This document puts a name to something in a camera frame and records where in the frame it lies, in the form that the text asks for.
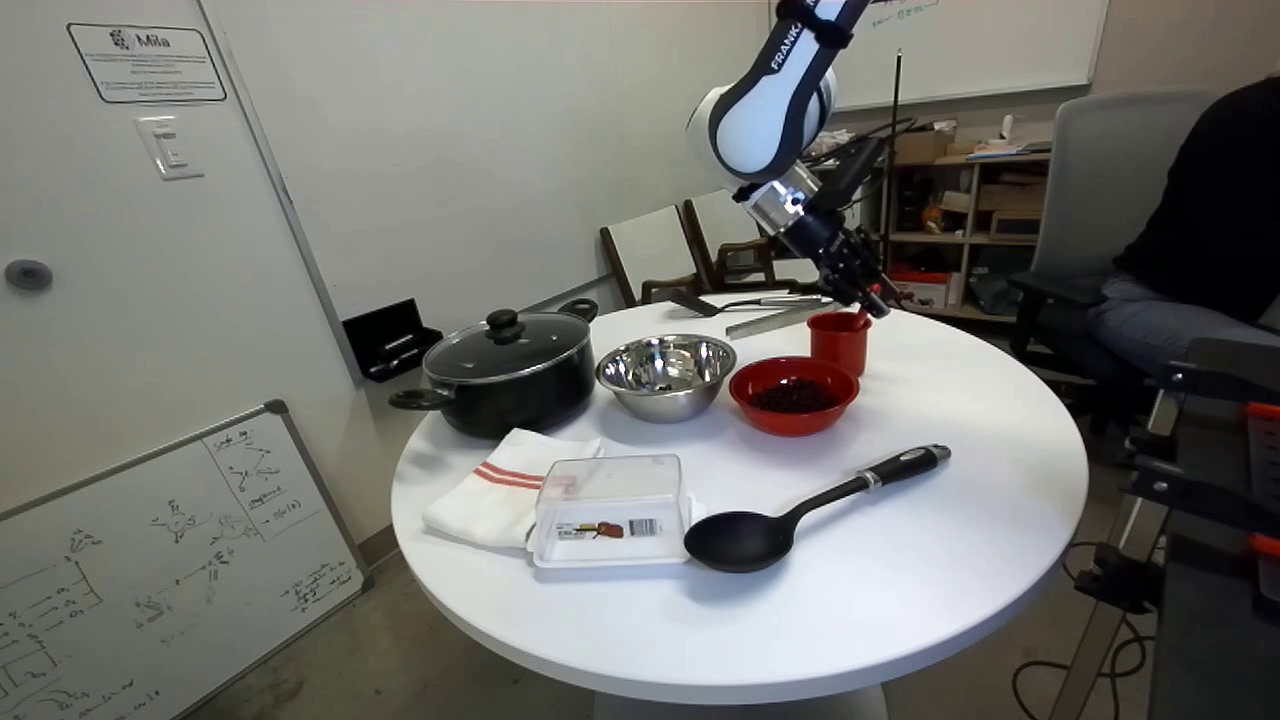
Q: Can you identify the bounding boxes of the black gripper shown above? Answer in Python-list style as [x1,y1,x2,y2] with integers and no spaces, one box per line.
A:
[775,197,901,320]

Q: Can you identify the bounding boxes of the red bowl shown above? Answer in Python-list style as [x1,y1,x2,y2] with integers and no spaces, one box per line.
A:
[730,357,864,439]

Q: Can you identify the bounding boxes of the steel bowl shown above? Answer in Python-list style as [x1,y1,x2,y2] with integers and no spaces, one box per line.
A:
[591,330,741,423]

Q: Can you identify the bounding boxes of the black serving spoon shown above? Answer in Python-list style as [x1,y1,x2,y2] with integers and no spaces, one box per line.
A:
[681,439,956,574]

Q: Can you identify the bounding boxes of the red cup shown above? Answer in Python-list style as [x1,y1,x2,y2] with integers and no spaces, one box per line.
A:
[803,306,875,380]

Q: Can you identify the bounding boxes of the metal tongs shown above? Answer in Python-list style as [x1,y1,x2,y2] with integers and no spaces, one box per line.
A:
[720,299,836,338]

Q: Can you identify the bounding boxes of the wooden storage shelf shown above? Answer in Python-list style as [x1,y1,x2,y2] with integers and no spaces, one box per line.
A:
[851,123,1055,322]

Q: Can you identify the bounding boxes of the folding chair with white seat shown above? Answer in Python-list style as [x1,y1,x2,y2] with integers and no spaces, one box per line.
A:
[685,184,823,291]
[596,200,712,306]

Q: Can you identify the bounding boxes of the black slotted spatula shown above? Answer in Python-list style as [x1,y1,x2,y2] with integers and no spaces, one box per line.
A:
[661,286,774,320]

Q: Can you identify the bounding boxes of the grey office chair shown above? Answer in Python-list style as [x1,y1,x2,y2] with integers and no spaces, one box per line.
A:
[1004,86,1217,372]

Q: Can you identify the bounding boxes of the seated person in black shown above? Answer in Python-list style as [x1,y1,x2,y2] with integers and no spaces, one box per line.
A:
[1084,72,1280,385]

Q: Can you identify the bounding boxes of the black pot with lid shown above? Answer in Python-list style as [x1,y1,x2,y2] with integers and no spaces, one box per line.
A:
[390,297,606,439]

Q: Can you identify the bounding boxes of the black robot cart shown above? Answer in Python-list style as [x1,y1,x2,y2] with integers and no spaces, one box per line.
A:
[1077,330,1280,720]

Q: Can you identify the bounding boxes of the white cloth with red stripes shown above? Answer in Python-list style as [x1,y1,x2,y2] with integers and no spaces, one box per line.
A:
[421,423,606,554]

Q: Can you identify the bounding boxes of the small white door label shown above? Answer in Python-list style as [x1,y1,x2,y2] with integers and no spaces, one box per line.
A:
[134,113,207,184]

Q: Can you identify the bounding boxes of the paper door sign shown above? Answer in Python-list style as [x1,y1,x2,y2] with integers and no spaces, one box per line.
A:
[66,19,231,106]

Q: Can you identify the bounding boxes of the small leaning whiteboard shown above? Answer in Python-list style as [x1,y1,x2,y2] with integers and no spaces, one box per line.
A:
[0,394,368,720]

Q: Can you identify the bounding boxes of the round door lock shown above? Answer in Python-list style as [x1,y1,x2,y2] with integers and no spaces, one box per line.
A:
[0,255,55,297]

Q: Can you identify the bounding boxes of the large wall whiteboard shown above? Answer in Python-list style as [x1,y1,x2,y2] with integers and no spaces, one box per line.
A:
[832,0,1113,117]

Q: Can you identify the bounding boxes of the black floor cable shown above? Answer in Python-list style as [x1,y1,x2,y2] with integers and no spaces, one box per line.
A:
[1010,615,1158,720]

